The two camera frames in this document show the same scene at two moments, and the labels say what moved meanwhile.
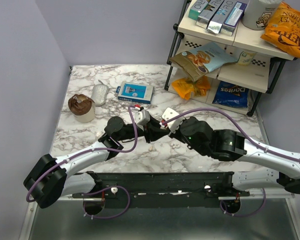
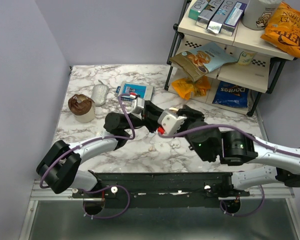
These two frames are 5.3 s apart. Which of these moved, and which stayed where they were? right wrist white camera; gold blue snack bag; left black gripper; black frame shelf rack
Moved: left black gripper
Stayed: black frame shelf rack; right wrist white camera; gold blue snack bag
